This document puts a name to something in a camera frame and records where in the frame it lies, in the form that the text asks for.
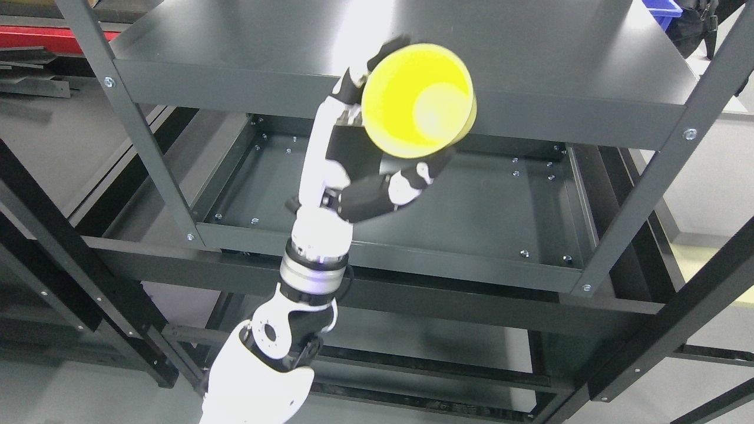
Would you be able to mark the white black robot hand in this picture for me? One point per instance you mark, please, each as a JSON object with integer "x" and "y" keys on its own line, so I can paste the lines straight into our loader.
{"x": 341, "y": 183}

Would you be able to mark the red panel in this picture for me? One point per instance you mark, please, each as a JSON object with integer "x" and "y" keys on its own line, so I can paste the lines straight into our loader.
{"x": 57, "y": 40}

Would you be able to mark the grey metal shelf unit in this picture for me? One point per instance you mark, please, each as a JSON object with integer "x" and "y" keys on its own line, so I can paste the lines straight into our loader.
{"x": 443, "y": 206}

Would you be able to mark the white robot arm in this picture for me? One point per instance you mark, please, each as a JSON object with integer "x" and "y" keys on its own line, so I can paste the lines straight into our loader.
{"x": 263, "y": 372}

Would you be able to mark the blue plastic bin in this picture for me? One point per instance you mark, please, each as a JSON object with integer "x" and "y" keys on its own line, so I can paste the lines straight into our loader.
{"x": 663, "y": 13}

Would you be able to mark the yellow plastic cup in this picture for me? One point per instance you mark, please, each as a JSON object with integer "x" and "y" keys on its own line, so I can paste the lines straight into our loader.
{"x": 418, "y": 100}

